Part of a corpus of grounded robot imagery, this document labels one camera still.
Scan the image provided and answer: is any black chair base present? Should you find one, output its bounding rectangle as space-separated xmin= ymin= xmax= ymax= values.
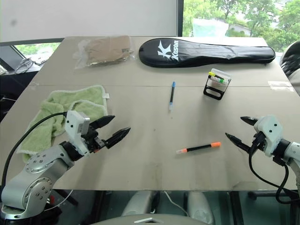
xmin=247 ymin=189 xmax=300 ymax=201

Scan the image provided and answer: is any black Kason racket cover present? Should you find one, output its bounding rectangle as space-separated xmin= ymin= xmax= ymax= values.
xmin=138 ymin=37 xmax=276 ymax=69

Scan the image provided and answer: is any orange capped black pen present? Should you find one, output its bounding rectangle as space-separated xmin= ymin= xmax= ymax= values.
xmin=176 ymin=141 xmax=222 ymax=155

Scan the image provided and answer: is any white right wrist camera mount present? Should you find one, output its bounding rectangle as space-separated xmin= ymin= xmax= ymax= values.
xmin=254 ymin=114 xmax=285 ymax=158

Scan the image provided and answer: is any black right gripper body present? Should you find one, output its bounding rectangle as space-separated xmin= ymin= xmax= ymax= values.
xmin=251 ymin=131 xmax=267 ymax=152

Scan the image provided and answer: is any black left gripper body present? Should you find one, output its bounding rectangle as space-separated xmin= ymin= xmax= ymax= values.
xmin=81 ymin=127 xmax=106 ymax=153

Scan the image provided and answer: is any clear plastic marker holder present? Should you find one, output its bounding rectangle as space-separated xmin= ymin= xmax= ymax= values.
xmin=207 ymin=68 xmax=233 ymax=91

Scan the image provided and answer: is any grey coiled cable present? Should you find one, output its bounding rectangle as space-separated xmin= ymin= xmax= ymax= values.
xmin=15 ymin=58 xmax=33 ymax=74

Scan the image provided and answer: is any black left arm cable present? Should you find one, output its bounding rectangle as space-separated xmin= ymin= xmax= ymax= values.
xmin=0 ymin=112 xmax=68 ymax=187

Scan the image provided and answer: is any white flat device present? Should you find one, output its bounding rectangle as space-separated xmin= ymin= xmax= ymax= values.
xmin=30 ymin=52 xmax=52 ymax=66

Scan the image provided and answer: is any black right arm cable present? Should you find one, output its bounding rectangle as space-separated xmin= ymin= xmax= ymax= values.
xmin=248 ymin=133 xmax=300 ymax=205

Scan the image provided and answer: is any black marker holder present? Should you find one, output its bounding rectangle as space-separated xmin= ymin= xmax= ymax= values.
xmin=203 ymin=76 xmax=232 ymax=101

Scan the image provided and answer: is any dark window frame post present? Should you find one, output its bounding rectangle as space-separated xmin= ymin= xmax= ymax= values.
xmin=176 ymin=0 xmax=185 ymax=37

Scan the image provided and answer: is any black side desk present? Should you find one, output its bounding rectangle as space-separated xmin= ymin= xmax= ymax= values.
xmin=0 ymin=38 xmax=64 ymax=124

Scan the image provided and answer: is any blue capped black pen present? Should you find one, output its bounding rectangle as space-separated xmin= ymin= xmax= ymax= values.
xmin=168 ymin=81 xmax=177 ymax=112

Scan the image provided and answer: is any clear bag with brown cloth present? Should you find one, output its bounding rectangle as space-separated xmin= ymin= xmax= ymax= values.
xmin=72 ymin=35 xmax=137 ymax=70

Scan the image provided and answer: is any yellow highlighter marker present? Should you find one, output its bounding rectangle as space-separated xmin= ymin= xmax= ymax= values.
xmin=208 ymin=71 xmax=225 ymax=80

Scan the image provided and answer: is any black table leg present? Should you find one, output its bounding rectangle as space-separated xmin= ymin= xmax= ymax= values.
xmin=229 ymin=190 xmax=245 ymax=225

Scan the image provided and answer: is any grey rounded shape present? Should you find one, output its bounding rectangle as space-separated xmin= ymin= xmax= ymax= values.
xmin=187 ymin=191 xmax=215 ymax=225
xmin=121 ymin=190 xmax=156 ymax=218

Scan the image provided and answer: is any green terry towel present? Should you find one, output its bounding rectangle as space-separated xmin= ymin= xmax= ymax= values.
xmin=17 ymin=85 xmax=111 ymax=163

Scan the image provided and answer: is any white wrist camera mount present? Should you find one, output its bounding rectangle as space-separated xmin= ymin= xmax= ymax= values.
xmin=64 ymin=110 xmax=91 ymax=157
xmin=254 ymin=114 xmax=285 ymax=158

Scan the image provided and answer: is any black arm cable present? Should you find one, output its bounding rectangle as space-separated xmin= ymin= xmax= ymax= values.
xmin=248 ymin=133 xmax=300 ymax=205
xmin=0 ymin=112 xmax=68 ymax=187

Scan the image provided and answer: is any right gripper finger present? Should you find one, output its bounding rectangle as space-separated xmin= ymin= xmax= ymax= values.
xmin=240 ymin=115 xmax=259 ymax=129
xmin=225 ymin=132 xmax=254 ymax=155

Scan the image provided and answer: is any black and white chair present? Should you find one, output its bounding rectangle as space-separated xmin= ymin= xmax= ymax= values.
xmin=279 ymin=40 xmax=300 ymax=97

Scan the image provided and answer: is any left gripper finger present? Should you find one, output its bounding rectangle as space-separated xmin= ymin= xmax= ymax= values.
xmin=104 ymin=127 xmax=132 ymax=150
xmin=90 ymin=115 xmax=116 ymax=132

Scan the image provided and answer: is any thin white cable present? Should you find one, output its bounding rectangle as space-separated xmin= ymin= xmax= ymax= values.
xmin=163 ymin=191 xmax=189 ymax=218

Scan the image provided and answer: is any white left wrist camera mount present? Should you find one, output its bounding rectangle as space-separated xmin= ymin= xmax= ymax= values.
xmin=64 ymin=110 xmax=91 ymax=157

